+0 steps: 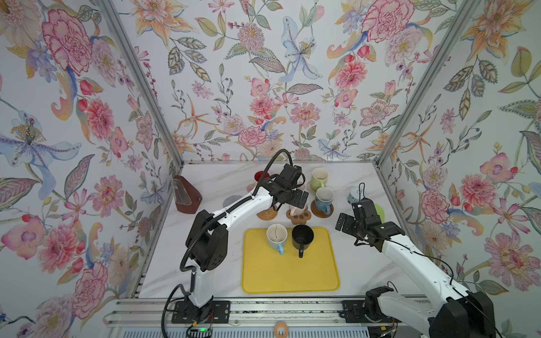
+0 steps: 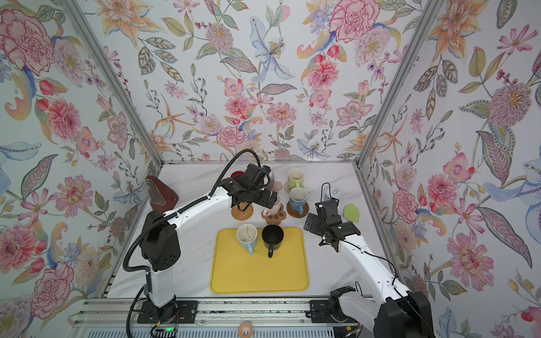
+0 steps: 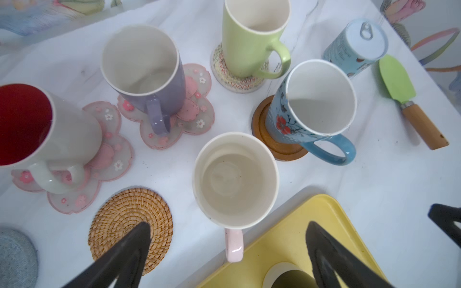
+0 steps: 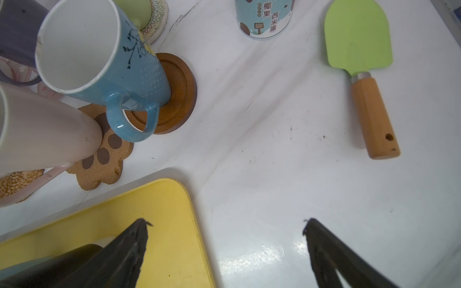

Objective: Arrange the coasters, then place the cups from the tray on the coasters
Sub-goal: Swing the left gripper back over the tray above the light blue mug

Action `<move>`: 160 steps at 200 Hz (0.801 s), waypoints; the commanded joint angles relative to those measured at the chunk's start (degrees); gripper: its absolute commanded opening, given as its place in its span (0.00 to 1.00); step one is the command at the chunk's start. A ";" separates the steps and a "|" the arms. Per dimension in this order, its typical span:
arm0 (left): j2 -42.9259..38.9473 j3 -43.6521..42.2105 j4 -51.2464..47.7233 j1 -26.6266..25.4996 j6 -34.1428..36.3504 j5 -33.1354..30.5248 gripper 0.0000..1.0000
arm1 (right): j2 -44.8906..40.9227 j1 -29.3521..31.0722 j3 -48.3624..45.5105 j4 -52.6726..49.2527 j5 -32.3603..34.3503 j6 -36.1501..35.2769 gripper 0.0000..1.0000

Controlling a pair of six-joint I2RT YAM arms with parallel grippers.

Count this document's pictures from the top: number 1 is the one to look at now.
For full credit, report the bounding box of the colourful zigzag woven coaster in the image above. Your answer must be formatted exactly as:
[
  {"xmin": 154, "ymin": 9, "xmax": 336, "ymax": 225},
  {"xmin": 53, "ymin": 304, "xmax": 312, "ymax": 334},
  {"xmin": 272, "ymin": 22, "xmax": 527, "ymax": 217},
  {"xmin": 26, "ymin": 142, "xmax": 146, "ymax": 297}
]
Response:
[{"xmin": 307, "ymin": 182, "xmax": 316, "ymax": 195}]

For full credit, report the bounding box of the tan rattan round coaster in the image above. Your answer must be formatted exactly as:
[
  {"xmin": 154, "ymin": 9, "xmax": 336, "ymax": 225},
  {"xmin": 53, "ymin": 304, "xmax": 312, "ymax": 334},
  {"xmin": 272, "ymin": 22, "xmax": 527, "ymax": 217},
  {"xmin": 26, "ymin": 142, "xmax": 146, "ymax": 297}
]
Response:
[{"xmin": 256, "ymin": 207, "xmax": 278, "ymax": 221}]

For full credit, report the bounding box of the red inside white mug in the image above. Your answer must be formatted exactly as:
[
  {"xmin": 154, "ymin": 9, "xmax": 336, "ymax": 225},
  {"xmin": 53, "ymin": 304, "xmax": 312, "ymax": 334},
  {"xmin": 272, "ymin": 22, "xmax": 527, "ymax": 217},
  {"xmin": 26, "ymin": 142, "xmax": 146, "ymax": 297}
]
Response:
[{"xmin": 254, "ymin": 170, "xmax": 270, "ymax": 183}]

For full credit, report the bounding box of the brown paw print coaster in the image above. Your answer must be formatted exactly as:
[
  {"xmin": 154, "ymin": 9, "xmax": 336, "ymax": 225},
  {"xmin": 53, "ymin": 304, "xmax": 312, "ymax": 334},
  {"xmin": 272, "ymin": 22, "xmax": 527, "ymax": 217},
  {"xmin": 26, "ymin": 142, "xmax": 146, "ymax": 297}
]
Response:
[{"xmin": 286, "ymin": 210, "xmax": 312, "ymax": 225}]

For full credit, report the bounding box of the dark brown round coaster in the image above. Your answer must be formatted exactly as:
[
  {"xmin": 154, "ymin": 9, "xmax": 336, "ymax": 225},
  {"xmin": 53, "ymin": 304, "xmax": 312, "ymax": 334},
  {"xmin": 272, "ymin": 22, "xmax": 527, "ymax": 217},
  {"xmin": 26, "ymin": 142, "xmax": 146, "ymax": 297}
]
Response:
[{"xmin": 310, "ymin": 200, "xmax": 334, "ymax": 218}]

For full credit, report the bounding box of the light green mug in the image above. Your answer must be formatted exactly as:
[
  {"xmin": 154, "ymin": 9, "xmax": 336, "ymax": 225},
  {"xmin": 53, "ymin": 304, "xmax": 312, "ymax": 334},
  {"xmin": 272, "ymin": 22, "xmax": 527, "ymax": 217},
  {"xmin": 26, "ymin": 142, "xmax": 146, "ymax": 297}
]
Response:
[{"xmin": 309, "ymin": 168, "xmax": 329, "ymax": 193}]

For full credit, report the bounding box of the white mug blue handle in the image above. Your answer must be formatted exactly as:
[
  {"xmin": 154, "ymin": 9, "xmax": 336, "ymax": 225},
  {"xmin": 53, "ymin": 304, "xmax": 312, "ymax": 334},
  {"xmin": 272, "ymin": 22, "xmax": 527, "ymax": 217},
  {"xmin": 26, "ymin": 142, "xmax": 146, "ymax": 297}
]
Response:
[{"xmin": 315, "ymin": 187, "xmax": 335, "ymax": 216}]

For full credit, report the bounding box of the light blue mug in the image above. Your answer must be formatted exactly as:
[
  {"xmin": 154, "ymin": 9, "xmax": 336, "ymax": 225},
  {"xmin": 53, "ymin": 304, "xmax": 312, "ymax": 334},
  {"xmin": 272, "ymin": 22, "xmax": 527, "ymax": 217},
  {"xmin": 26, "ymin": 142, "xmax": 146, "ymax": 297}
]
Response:
[{"xmin": 266, "ymin": 224, "xmax": 288, "ymax": 255}]

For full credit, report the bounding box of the black mug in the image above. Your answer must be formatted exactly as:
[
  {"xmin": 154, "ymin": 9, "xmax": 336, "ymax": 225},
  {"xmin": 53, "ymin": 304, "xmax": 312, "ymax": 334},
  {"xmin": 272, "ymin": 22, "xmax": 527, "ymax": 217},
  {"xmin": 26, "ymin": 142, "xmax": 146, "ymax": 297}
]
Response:
[{"xmin": 292, "ymin": 225, "xmax": 314, "ymax": 259}]

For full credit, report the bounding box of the grey-blue woven round coaster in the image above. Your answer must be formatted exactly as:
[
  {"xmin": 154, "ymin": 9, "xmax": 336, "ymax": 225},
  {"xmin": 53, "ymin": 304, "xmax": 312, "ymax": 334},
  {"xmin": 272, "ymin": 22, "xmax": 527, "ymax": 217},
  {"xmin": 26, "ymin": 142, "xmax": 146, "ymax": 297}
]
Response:
[{"xmin": 223, "ymin": 195, "xmax": 242, "ymax": 208}]

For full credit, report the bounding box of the white mug pink handle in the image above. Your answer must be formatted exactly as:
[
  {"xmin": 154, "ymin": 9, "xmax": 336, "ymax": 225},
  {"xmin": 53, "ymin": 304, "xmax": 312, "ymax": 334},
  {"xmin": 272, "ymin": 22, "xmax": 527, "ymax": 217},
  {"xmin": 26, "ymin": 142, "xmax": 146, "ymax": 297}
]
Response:
[{"xmin": 289, "ymin": 206, "xmax": 307, "ymax": 218}]

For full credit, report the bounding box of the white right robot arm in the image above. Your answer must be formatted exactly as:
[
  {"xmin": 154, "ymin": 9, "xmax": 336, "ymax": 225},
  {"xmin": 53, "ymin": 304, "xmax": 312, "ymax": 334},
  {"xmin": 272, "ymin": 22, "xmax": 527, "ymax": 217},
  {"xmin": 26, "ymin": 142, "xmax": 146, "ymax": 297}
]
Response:
[{"xmin": 335, "ymin": 198, "xmax": 501, "ymax": 337}]

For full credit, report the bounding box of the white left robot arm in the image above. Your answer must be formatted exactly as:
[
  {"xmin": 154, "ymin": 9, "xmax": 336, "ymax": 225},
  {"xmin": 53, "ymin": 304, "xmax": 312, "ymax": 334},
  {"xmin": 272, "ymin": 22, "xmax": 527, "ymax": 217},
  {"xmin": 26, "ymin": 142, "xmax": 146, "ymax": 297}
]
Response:
[{"xmin": 180, "ymin": 163, "xmax": 308, "ymax": 308}]

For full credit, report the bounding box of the lime green spatula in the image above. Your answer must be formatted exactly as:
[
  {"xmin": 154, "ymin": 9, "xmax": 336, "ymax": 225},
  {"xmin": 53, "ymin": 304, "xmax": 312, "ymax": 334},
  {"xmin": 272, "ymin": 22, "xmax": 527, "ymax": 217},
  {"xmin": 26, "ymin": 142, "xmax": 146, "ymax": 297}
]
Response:
[{"xmin": 375, "ymin": 204, "xmax": 385, "ymax": 223}]

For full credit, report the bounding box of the yellow tray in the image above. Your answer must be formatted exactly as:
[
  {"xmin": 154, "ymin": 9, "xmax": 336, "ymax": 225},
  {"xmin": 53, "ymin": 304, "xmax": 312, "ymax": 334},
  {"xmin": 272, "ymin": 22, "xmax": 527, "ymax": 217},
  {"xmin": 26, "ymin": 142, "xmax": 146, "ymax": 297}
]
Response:
[{"xmin": 242, "ymin": 227, "xmax": 340, "ymax": 294}]

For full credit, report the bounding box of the orange tape roll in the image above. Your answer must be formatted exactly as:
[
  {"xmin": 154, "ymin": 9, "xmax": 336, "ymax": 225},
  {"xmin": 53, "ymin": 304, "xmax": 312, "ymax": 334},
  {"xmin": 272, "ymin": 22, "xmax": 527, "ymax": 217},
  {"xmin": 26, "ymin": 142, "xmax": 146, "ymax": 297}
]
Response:
[{"xmin": 273, "ymin": 321, "xmax": 290, "ymax": 338}]

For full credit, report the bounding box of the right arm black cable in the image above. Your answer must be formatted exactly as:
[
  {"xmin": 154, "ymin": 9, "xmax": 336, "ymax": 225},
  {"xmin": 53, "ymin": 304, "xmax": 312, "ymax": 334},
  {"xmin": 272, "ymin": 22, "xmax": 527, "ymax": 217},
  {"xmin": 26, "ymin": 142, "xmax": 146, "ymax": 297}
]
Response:
[{"xmin": 388, "ymin": 238, "xmax": 504, "ymax": 338}]

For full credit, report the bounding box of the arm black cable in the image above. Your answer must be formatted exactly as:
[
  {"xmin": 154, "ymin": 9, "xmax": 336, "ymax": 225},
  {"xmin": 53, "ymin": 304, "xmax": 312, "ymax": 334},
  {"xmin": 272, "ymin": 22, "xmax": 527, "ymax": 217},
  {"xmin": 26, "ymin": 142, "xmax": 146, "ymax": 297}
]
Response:
[
  {"xmin": 160, "ymin": 148, "xmax": 294, "ymax": 338},
  {"xmin": 388, "ymin": 238, "xmax": 504, "ymax": 338}
]

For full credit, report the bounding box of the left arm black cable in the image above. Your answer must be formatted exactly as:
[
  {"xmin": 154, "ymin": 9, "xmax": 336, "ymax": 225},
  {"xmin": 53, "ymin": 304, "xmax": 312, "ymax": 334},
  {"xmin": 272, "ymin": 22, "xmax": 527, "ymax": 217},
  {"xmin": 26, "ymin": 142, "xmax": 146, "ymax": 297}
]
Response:
[{"xmin": 160, "ymin": 148, "xmax": 294, "ymax": 338}]

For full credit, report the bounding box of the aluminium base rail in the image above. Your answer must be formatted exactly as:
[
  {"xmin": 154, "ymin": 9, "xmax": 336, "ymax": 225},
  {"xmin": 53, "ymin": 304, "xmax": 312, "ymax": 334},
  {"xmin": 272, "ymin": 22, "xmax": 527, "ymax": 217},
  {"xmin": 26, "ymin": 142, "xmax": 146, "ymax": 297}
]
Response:
[{"xmin": 104, "ymin": 296, "xmax": 364, "ymax": 328}]

